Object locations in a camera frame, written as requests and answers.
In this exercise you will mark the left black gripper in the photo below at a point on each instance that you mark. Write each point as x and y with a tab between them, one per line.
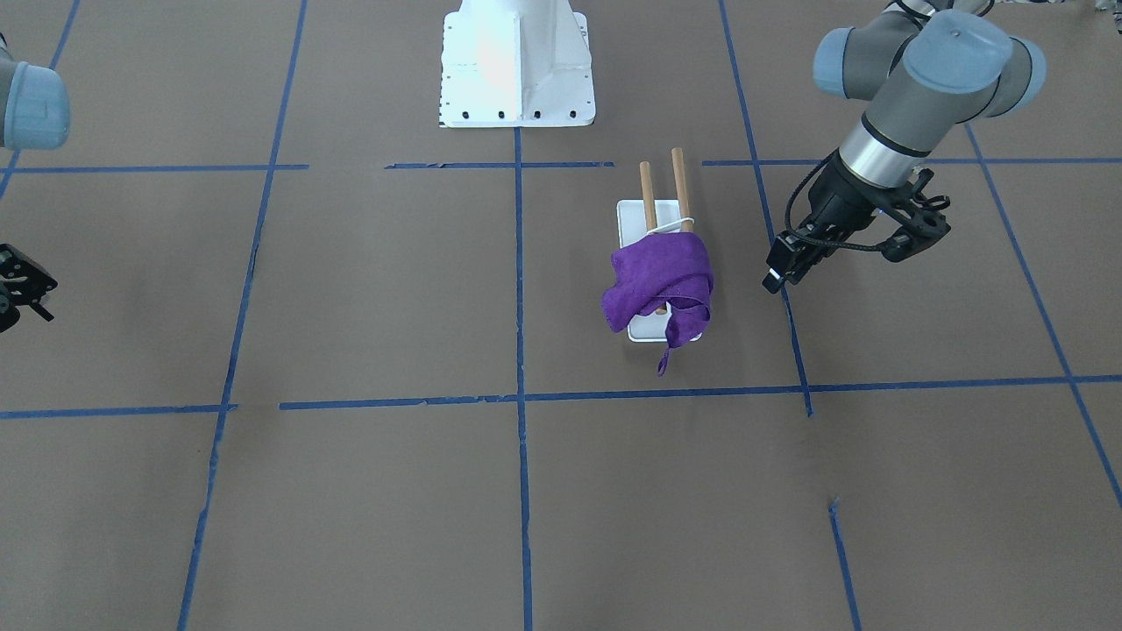
843	200

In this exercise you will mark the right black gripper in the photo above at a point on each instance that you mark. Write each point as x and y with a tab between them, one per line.
19	282

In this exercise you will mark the purple microfiber towel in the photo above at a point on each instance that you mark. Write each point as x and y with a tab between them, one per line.
689	287

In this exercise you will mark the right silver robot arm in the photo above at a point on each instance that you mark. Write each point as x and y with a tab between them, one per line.
36	114

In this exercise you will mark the short wooden rack bar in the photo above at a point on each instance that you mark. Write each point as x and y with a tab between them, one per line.
649	199

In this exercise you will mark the tall wooden rack bar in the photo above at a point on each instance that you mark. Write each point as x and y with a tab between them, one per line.
679	188

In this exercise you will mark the white rack base tray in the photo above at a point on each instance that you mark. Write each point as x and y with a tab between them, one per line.
641	242

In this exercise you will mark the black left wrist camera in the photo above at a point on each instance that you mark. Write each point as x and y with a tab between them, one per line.
921	217

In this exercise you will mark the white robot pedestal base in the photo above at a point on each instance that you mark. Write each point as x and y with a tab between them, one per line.
516	64

